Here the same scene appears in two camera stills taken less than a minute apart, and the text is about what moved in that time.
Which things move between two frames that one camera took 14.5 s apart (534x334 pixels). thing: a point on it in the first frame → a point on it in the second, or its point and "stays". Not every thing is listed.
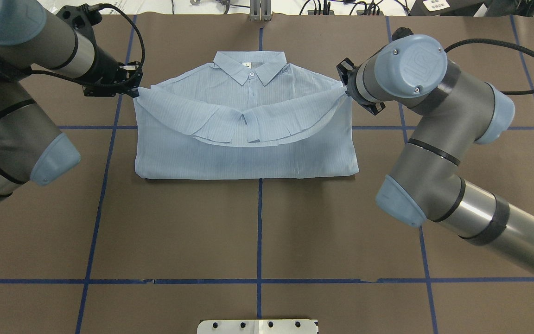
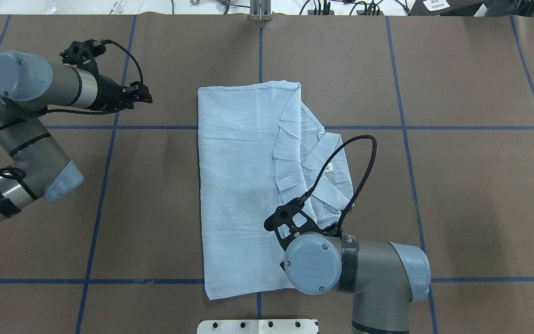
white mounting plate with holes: x=285 y=326 stays
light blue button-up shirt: x=247 y=114 → x=261 y=148
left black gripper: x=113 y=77 → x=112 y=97
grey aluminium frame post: x=260 y=10 stays
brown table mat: x=103 y=250 stays
